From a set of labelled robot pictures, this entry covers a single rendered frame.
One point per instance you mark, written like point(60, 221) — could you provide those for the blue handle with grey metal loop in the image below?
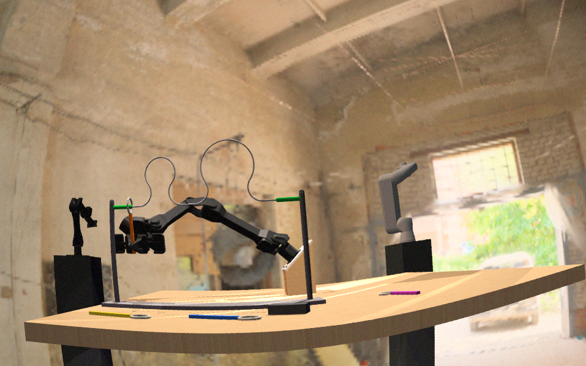
point(244, 318)

